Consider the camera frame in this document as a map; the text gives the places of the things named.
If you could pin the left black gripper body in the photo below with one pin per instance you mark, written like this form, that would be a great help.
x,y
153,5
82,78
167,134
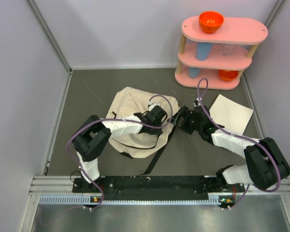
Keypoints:
x,y
155,131

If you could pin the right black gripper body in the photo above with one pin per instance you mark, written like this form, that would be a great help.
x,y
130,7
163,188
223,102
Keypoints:
x,y
197,126

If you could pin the cream canvas student backpack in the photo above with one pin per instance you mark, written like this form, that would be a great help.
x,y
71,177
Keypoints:
x,y
140,146

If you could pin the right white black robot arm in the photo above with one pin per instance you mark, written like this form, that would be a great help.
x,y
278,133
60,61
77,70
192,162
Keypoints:
x,y
265,164

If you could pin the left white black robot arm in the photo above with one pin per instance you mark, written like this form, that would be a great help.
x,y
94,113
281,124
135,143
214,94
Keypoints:
x,y
95,134

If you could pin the white square notebook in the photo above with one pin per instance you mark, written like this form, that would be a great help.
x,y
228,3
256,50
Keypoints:
x,y
230,114

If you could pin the blue cup on bottom shelf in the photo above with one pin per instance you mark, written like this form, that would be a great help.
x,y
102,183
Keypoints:
x,y
193,72

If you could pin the blue cup on shelf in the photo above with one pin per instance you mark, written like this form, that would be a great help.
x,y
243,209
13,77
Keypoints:
x,y
203,50
193,72

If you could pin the orange bowl on bottom shelf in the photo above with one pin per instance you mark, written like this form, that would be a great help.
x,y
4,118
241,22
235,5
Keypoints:
x,y
228,75

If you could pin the orange bowl on shelf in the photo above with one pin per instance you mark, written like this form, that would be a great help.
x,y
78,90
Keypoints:
x,y
210,21
228,75

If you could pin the blue cup on middle shelf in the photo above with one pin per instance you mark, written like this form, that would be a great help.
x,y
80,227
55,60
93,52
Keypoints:
x,y
203,50

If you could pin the pink three-tier shelf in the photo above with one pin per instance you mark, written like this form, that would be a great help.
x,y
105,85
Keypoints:
x,y
246,33

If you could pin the clear glass on middle shelf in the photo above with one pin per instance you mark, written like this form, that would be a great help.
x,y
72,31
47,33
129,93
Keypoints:
x,y
227,49

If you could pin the orange bowl on top shelf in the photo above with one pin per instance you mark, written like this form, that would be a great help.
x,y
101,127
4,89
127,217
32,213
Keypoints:
x,y
210,21

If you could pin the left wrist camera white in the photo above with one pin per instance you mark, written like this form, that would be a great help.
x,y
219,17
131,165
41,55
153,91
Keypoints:
x,y
152,104

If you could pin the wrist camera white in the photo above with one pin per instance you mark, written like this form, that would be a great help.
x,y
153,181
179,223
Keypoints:
x,y
196,103
152,104

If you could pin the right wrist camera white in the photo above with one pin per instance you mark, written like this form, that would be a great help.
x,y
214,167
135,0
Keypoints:
x,y
196,103

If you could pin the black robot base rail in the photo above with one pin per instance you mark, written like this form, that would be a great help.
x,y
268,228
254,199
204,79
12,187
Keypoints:
x,y
152,188

